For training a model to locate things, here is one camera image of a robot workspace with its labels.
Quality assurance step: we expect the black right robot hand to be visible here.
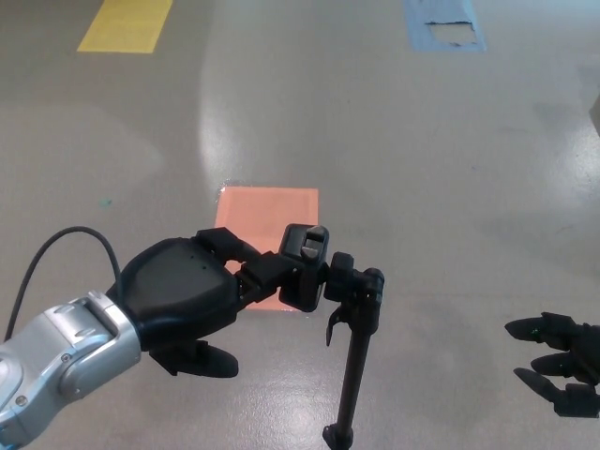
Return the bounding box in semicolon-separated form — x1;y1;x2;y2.
504;312;600;418

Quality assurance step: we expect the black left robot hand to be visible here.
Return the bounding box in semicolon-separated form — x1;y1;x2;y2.
106;226;302;379

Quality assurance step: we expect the black phone stand with clamp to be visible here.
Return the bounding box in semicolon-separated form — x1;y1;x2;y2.
279;223;386;450

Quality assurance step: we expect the orange rectangular floor marker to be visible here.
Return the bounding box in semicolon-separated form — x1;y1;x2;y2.
214;187;320;313

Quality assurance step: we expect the yellow rectangular floor marker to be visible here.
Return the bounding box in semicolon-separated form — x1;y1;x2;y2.
76;0;174;53

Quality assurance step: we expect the torn blue floor marker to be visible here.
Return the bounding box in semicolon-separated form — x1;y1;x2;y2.
402;0;488;53

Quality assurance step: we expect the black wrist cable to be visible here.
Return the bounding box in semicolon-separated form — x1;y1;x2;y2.
2;226;124;343

